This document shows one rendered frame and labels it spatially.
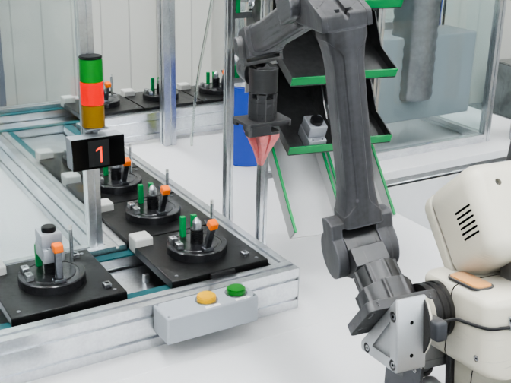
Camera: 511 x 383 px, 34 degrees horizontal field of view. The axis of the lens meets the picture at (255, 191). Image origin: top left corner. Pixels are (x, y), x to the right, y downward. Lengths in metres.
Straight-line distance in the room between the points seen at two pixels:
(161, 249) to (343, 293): 0.44
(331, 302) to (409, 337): 0.75
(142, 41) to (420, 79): 3.35
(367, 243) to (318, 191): 0.75
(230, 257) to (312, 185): 0.29
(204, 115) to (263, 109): 1.58
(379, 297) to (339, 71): 0.33
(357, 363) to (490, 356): 0.55
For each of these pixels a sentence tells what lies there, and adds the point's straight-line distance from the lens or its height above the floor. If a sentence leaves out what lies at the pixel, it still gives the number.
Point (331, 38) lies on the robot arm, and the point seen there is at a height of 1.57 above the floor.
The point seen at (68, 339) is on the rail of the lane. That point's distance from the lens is 1.67.
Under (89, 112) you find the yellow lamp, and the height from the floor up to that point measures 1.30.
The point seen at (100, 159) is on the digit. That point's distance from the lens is 1.85.
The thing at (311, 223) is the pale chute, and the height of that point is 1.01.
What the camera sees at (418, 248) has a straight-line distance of 2.27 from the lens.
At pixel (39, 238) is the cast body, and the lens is 1.75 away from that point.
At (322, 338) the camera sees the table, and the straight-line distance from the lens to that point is 1.80.
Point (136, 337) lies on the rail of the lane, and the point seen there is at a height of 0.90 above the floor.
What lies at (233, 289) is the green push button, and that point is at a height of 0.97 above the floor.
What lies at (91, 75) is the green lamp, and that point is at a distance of 1.80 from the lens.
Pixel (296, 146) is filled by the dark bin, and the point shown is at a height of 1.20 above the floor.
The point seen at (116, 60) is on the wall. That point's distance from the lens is 5.98.
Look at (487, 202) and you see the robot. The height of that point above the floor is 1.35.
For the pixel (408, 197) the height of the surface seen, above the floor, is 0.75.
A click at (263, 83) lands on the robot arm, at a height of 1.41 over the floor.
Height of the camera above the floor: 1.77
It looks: 21 degrees down
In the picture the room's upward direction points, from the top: 1 degrees clockwise
